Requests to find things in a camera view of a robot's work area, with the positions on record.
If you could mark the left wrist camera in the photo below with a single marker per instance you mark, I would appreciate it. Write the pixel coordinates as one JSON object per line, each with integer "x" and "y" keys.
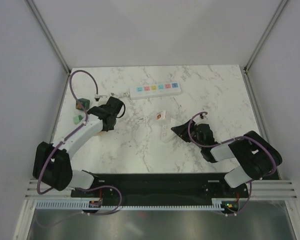
{"x": 101, "y": 98}

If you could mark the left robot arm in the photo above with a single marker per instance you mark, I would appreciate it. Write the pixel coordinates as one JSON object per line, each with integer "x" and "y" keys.
{"x": 52, "y": 164}

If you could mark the light green cube plug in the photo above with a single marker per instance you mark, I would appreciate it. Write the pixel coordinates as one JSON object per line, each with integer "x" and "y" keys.
{"x": 77, "y": 119}

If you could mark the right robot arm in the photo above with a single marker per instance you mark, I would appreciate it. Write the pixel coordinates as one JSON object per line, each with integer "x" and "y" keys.
{"x": 256, "y": 157}

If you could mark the tan wooden cube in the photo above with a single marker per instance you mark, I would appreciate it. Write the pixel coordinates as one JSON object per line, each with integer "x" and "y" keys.
{"x": 100, "y": 133}

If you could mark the white power strip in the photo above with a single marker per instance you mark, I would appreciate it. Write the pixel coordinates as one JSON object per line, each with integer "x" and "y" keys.
{"x": 154, "y": 90}

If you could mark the white slotted cable duct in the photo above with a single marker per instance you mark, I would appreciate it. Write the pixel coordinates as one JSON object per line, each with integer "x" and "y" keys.
{"x": 144, "y": 204}

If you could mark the dark green cube plug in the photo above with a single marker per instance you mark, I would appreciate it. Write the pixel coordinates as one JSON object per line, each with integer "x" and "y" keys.
{"x": 83, "y": 104}

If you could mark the white cube with print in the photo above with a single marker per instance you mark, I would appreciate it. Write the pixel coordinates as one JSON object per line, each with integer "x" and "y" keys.
{"x": 161, "y": 118}

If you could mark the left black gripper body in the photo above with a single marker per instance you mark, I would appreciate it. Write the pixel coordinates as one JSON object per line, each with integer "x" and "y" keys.
{"x": 109, "y": 128}

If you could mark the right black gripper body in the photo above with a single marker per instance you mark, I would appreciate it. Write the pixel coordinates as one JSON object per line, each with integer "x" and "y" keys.
{"x": 192, "y": 133}

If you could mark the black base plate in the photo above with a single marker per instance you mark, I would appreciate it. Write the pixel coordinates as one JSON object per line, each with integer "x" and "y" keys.
{"x": 161, "y": 186}

